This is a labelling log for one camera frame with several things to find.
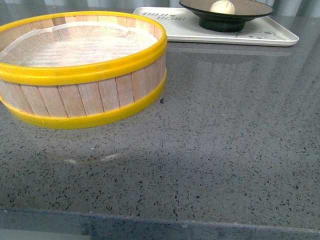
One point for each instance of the white steamed bun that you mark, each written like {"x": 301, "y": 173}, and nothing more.
{"x": 223, "y": 7}

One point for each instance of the brown plate with black rim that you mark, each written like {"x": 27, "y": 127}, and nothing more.
{"x": 245, "y": 11}

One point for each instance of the white rectangular serving tray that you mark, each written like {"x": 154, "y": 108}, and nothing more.
{"x": 182, "y": 25}

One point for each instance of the yellow rimmed bamboo steamer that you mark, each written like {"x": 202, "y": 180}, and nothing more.
{"x": 89, "y": 95}

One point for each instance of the white mesh steamer liner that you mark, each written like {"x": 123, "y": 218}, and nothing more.
{"x": 75, "y": 44}

